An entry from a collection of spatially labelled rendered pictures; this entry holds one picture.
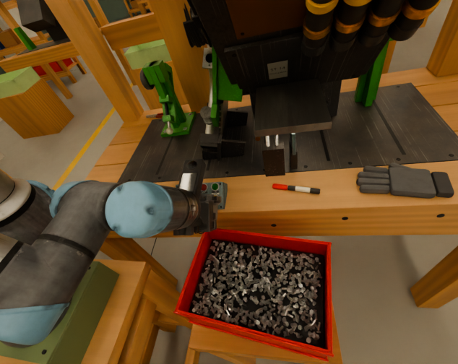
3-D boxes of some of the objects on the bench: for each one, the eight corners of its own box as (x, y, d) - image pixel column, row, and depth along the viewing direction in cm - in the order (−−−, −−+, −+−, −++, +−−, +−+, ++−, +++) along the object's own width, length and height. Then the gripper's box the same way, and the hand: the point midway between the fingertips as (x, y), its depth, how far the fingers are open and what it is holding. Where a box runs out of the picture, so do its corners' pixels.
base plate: (473, 163, 61) (477, 157, 60) (118, 188, 87) (115, 184, 85) (409, 87, 88) (411, 81, 87) (154, 123, 114) (152, 119, 112)
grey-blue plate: (297, 170, 70) (297, 133, 60) (290, 171, 71) (290, 134, 61) (295, 150, 76) (295, 113, 66) (289, 150, 77) (287, 114, 67)
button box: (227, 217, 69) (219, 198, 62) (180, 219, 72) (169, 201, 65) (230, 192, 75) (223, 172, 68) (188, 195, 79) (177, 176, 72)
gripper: (160, 235, 44) (199, 226, 65) (204, 235, 42) (230, 225, 63) (159, 191, 45) (199, 196, 66) (202, 188, 43) (229, 194, 64)
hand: (212, 200), depth 63 cm, fingers closed
